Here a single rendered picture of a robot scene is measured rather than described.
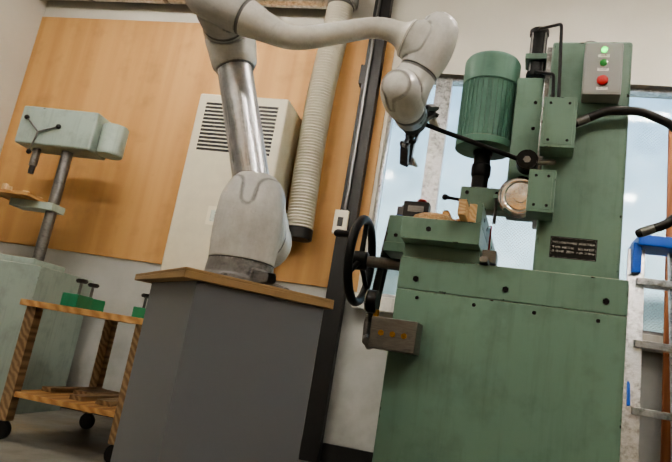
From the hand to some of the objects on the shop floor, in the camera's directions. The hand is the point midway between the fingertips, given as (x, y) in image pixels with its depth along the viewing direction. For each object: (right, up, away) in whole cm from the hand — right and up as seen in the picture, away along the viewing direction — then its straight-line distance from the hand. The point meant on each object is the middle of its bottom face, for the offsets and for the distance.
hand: (423, 143), depth 188 cm
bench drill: (-196, -118, +127) cm, 262 cm away
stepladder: (+81, -142, +29) cm, 166 cm away
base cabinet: (+12, -117, -23) cm, 120 cm away
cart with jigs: (-125, -117, +71) cm, 185 cm away
